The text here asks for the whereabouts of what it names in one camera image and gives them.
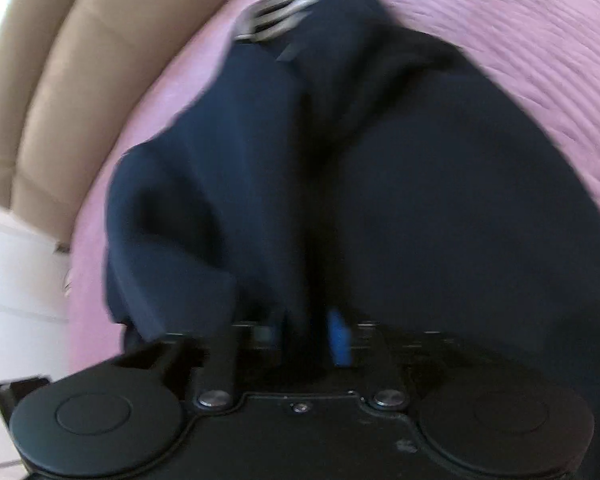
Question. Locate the navy blue striped garment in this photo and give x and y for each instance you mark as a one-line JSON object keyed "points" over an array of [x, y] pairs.
{"points": [[355, 165]]}

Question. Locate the pink quilted bedspread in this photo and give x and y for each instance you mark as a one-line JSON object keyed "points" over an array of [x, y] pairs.
{"points": [[544, 53]]}

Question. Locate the white bedside cabinet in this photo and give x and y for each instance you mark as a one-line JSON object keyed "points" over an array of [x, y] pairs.
{"points": [[34, 335]]}

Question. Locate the beige leather headboard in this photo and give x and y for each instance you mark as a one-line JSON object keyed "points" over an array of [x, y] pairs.
{"points": [[71, 72]]}

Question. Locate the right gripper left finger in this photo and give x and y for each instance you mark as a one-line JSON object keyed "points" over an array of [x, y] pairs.
{"points": [[255, 337]]}

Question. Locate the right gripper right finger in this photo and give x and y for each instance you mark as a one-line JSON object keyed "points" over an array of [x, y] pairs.
{"points": [[350, 344]]}

